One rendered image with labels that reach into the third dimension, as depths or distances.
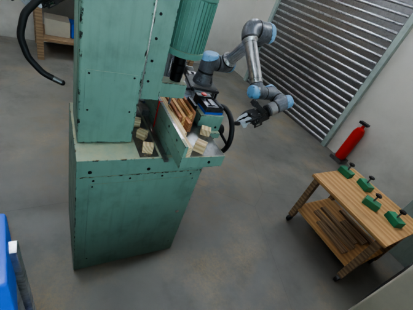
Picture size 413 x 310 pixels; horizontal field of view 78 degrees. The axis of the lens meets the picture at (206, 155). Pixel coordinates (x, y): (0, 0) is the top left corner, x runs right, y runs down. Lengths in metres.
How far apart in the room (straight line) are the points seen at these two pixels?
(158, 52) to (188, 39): 0.12
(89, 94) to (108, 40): 0.20
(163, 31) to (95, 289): 1.33
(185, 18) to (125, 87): 0.33
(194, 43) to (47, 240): 1.38
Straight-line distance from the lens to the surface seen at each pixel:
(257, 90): 1.50
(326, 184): 2.14
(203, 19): 1.08
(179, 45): 1.09
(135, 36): 0.99
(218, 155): 1.11
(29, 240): 1.85
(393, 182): 3.87
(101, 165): 1.11
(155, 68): 1.09
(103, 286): 1.67
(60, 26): 3.98
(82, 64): 1.00
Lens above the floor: 1.52
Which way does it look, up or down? 35 degrees down
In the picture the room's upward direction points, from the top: 22 degrees clockwise
